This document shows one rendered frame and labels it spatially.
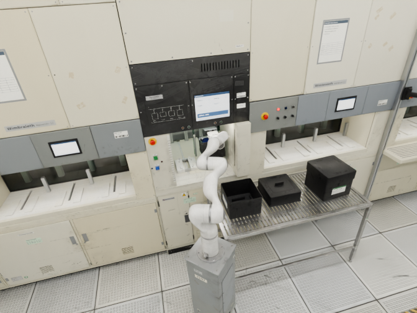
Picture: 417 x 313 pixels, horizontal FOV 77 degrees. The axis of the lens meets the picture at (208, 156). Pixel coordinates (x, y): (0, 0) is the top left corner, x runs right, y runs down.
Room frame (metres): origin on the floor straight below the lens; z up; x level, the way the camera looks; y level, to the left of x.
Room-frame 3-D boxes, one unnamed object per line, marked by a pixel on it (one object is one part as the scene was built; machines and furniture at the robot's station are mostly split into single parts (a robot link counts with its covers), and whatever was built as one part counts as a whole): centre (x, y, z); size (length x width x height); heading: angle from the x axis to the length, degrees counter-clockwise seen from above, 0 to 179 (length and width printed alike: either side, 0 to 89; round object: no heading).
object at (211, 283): (1.25, 0.03, 0.38); 0.28 x 0.28 x 0.76; 57
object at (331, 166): (1.85, -1.05, 0.89); 0.29 x 0.29 x 0.25; 16
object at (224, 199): (1.71, -0.25, 0.85); 0.28 x 0.28 x 0.17; 11
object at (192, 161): (2.22, 0.23, 0.89); 0.22 x 0.21 x 0.04; 12
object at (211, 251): (1.25, 0.03, 0.85); 0.19 x 0.19 x 0.18
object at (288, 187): (1.83, -0.61, 0.83); 0.29 x 0.29 x 0.13; 11
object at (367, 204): (1.78, -0.65, 0.38); 1.30 x 0.60 x 0.76; 102
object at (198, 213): (1.26, 0.06, 1.07); 0.19 x 0.12 x 0.24; 81
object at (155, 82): (2.36, 0.16, 0.98); 0.95 x 0.88 x 1.95; 12
